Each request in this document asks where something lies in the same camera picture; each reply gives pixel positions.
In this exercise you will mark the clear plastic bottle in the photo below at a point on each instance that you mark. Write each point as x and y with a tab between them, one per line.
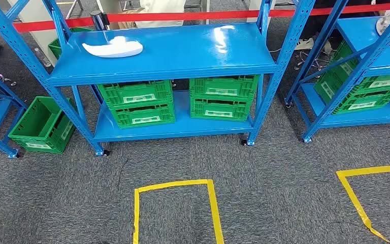
43	57

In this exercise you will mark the red barrier belt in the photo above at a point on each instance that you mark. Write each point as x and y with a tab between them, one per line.
181	15

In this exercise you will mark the white curved plastic part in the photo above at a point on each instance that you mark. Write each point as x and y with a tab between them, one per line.
114	50

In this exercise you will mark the black chrome barrier post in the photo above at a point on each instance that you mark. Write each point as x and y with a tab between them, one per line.
98	20

